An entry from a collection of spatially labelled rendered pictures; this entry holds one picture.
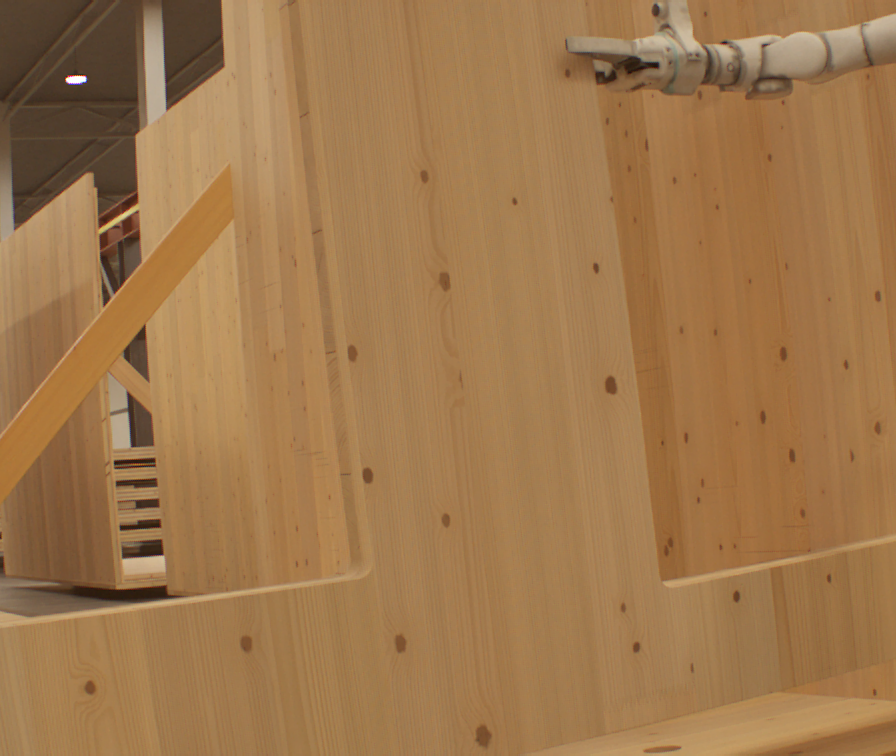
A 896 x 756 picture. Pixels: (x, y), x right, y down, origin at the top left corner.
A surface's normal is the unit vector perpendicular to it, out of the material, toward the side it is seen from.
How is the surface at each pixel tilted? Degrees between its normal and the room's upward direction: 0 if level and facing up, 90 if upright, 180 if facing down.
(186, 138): 90
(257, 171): 90
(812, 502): 90
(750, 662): 90
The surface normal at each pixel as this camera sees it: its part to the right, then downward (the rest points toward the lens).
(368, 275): 0.47, -0.09
